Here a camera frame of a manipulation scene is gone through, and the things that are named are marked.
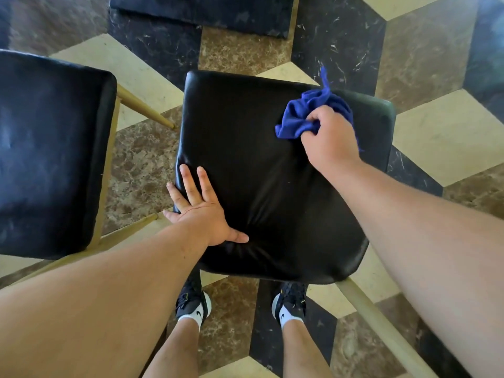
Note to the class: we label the person's left hand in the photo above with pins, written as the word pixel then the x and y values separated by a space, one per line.
pixel 204 220

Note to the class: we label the person's right hand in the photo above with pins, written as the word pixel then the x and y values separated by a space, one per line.
pixel 332 143

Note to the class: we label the person's left thumb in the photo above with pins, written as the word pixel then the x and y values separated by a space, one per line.
pixel 237 236

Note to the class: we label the person's left middle finger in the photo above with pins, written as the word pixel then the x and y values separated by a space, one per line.
pixel 189 184

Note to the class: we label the person's right fingers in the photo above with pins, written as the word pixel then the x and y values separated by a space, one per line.
pixel 321 114

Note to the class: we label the person's left little finger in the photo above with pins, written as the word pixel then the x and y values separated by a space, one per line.
pixel 171 216

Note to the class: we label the blue cleaning cloth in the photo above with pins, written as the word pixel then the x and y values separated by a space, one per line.
pixel 299 114

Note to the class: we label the black leather chair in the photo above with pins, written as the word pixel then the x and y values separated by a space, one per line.
pixel 47 153
pixel 256 161

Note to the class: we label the person's left forearm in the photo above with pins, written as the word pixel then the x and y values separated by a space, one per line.
pixel 98 295

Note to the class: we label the person's right forearm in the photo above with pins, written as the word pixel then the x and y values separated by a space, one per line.
pixel 425 251

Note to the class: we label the person's left black shoe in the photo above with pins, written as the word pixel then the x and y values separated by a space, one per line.
pixel 189 297

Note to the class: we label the person's black shoe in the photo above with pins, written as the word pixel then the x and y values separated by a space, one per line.
pixel 292 297
pixel 189 297

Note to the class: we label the person's right black shoe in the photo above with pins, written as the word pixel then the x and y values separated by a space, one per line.
pixel 292 297

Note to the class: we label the person's left white sock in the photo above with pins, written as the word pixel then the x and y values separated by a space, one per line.
pixel 193 315

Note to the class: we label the person's white sock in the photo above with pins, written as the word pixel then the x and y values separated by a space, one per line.
pixel 193 315
pixel 289 318

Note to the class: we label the person's right white sock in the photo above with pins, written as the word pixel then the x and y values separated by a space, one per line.
pixel 289 318

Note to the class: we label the person's left leg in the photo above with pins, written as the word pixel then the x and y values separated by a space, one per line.
pixel 173 350

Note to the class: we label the person's leg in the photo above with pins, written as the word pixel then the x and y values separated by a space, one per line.
pixel 305 350
pixel 173 350

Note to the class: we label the person's right leg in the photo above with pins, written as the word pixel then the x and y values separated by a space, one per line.
pixel 305 350

